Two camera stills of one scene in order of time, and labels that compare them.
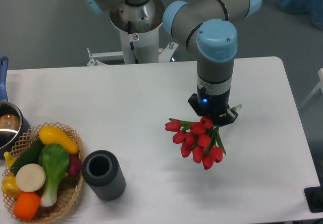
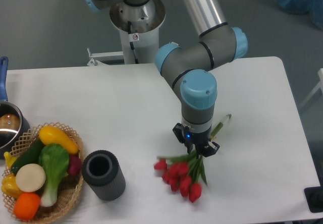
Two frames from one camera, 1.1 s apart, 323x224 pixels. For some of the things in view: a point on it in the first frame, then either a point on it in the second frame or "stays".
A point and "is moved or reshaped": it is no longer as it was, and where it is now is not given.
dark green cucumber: x=30 y=156 stays
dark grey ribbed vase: x=101 y=169 stays
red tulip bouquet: x=201 y=139 is moved or reshaped
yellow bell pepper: x=9 y=186 stays
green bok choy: x=54 y=159 stays
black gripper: x=214 y=106 to x=198 y=143
